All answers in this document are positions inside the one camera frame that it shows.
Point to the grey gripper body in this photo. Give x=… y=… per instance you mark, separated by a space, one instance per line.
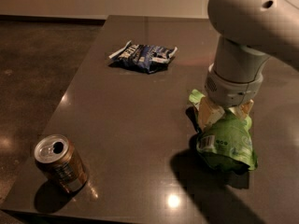
x=232 y=91

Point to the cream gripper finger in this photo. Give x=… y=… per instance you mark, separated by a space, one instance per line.
x=242 y=111
x=208 y=113

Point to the green rice chip bag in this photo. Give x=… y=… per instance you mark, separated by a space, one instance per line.
x=226 y=146

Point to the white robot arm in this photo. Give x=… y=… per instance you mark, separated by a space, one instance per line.
x=251 y=31

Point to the blue chip bag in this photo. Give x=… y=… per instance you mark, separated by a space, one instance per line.
x=147 y=59

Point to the brown soda can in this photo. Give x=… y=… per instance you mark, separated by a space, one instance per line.
x=57 y=158

